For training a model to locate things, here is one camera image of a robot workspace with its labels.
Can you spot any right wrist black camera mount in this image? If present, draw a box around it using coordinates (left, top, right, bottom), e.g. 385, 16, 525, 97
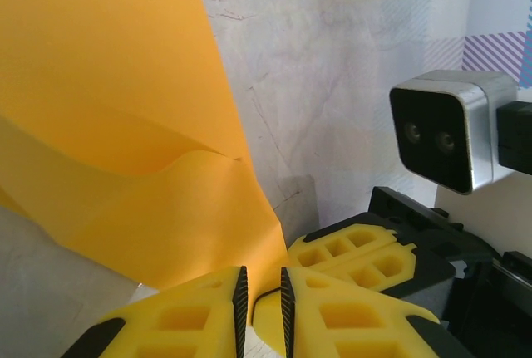
496, 100, 532, 177

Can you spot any orange paper sheet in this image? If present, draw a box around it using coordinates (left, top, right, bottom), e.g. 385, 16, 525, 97
0, 0, 292, 292

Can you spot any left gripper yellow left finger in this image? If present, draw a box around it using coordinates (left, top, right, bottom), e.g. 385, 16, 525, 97
62, 265, 249, 358

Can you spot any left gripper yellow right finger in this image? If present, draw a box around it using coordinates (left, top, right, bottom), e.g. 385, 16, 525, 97
280, 265, 475, 358

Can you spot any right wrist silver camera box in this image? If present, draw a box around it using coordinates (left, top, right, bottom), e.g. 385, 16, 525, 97
389, 69, 519, 196

